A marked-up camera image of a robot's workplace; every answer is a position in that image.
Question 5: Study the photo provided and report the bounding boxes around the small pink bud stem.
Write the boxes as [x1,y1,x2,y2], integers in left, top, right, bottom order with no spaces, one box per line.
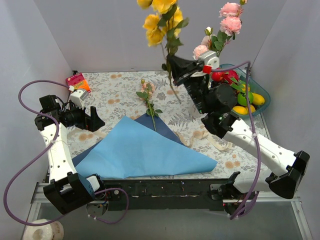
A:
[136,79,163,132]

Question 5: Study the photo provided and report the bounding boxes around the yellow rose stem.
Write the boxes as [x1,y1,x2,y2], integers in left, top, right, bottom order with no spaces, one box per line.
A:
[136,0,189,102]

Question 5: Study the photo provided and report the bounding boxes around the cream ribbon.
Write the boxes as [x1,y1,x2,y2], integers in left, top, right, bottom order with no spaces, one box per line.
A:
[67,127,237,152]

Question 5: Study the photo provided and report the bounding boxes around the blue wrapping paper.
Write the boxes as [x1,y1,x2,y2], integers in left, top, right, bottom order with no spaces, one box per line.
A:
[72,114,217,179]

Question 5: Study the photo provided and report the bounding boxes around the pink rose stem long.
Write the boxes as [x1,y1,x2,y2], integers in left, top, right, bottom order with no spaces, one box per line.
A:
[208,0,248,57]

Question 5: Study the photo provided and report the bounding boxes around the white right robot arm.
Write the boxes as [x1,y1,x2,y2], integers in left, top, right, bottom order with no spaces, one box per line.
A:
[166,50,310,199]

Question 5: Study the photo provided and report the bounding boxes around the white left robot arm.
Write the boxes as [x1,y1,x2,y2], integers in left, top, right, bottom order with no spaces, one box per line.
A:
[34,89,107,215]

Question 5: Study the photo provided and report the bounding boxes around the red apple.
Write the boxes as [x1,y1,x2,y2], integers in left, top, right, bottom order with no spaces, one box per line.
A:
[211,72,225,82]

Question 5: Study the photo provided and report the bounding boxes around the pink dragon fruit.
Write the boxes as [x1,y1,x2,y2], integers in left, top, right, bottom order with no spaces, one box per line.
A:
[223,70,239,85]

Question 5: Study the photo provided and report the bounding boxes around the floral patterned table mat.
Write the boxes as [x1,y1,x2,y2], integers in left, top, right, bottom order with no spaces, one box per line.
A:
[67,71,258,179]

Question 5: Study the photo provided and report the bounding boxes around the orange pink snack box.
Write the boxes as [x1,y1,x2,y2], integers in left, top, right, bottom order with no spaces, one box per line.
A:
[65,73,91,93]

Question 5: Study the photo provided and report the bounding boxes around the yellow lemon back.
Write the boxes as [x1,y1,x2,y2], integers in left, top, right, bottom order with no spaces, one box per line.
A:
[241,84,251,92]

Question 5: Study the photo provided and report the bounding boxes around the yellow lemon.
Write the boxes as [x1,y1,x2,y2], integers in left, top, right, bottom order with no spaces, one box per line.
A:
[241,84,251,92]
[246,104,256,114]
[252,93,265,106]
[232,105,248,115]

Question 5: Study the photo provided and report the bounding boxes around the yellow lemon front left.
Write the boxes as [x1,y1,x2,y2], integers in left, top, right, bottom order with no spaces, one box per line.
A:
[232,105,248,115]

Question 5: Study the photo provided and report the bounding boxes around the teal plastic fruit basket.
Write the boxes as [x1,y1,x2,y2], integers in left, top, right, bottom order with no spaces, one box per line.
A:
[217,68,271,119]

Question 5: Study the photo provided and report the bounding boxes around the yellow lemon front right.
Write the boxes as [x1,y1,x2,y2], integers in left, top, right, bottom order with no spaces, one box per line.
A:
[246,104,256,114]

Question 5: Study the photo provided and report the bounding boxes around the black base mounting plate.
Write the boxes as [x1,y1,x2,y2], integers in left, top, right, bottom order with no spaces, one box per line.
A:
[86,178,245,216]

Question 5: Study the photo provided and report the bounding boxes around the white tape roll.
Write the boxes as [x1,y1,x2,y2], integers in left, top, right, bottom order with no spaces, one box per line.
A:
[22,221,64,240]

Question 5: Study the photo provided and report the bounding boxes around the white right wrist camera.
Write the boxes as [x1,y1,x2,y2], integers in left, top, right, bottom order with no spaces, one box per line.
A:
[198,50,220,74]

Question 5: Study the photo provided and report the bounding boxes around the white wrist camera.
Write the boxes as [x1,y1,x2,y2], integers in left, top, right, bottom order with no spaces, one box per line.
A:
[198,50,220,74]
[70,88,89,110]

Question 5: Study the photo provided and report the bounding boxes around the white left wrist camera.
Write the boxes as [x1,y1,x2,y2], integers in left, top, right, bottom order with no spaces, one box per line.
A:
[70,88,89,110]

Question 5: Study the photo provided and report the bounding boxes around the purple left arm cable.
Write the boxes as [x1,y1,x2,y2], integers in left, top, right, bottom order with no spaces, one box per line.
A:
[2,79,130,225]

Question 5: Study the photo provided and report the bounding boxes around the aluminium rail frame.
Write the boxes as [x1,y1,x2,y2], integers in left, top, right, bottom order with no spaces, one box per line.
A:
[28,183,312,240]

